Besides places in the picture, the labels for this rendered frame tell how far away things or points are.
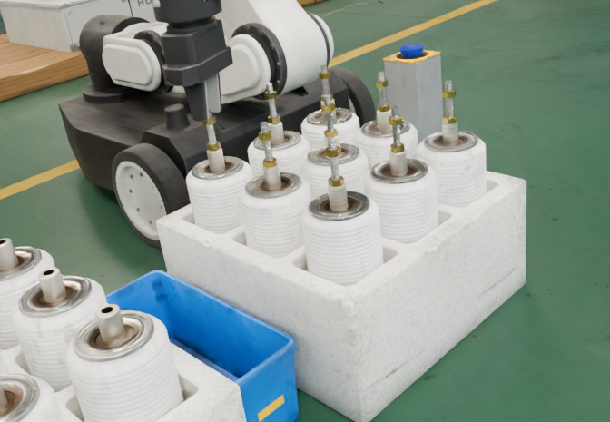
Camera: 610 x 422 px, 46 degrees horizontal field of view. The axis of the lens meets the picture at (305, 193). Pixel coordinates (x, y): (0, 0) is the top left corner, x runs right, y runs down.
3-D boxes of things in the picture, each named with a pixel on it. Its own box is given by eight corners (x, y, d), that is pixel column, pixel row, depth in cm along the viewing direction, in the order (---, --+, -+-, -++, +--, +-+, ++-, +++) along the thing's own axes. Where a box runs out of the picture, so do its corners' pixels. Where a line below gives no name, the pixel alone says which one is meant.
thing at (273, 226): (244, 309, 101) (222, 195, 94) (284, 276, 108) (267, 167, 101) (298, 327, 96) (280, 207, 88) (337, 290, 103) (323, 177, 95)
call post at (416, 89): (395, 220, 135) (382, 60, 122) (417, 206, 139) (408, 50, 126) (425, 230, 130) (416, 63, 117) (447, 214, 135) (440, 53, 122)
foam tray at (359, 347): (177, 320, 113) (153, 220, 106) (340, 221, 137) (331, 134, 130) (363, 428, 87) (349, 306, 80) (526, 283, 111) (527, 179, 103)
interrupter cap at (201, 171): (182, 172, 103) (182, 168, 103) (226, 156, 107) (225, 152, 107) (209, 186, 98) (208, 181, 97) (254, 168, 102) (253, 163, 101)
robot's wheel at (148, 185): (123, 234, 144) (100, 142, 136) (144, 224, 147) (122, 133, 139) (182, 261, 131) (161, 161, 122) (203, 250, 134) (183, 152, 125)
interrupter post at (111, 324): (97, 340, 67) (89, 311, 66) (119, 328, 69) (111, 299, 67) (111, 349, 66) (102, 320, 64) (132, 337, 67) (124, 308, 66)
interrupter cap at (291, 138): (310, 142, 108) (309, 139, 108) (265, 156, 105) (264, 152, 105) (289, 131, 114) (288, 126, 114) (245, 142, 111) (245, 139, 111)
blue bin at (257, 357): (112, 371, 103) (92, 302, 98) (173, 333, 110) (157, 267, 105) (246, 470, 83) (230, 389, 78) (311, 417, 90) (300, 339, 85)
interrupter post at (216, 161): (206, 171, 103) (202, 150, 101) (221, 165, 104) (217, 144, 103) (215, 175, 101) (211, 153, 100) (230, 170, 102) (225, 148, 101)
